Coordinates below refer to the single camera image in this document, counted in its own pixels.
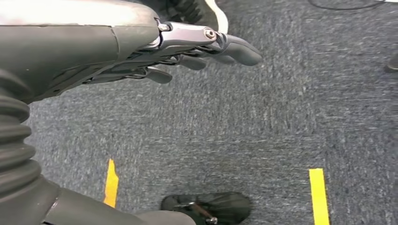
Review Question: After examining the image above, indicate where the long yellow tape strip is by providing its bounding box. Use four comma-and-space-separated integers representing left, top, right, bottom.
308, 168, 330, 225

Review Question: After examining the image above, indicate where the torn yellow tape piece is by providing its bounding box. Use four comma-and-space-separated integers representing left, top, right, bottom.
103, 158, 119, 209

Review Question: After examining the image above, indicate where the person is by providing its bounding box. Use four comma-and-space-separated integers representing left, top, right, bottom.
137, 0, 229, 35

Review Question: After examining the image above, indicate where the looped black cable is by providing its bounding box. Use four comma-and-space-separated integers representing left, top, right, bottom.
307, 0, 386, 10

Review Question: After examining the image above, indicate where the black robot foot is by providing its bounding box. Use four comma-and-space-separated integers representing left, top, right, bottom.
160, 192, 253, 225

